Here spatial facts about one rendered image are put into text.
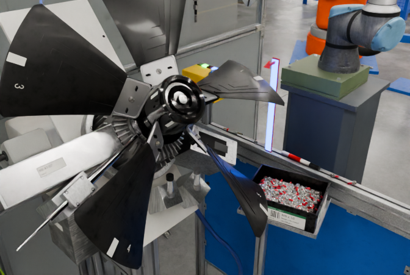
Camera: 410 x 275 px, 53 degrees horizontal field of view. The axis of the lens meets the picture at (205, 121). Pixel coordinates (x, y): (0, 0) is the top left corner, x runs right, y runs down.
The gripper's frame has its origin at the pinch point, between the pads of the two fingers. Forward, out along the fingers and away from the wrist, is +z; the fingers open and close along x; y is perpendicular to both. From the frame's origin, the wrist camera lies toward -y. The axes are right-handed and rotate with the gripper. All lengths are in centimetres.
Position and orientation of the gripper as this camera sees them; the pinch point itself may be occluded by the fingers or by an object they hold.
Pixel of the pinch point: (248, 2)
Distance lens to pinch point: 112.8
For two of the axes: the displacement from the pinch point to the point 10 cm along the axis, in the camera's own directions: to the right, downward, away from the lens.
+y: 0.6, -5.5, 8.3
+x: -10.0, -0.9, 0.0
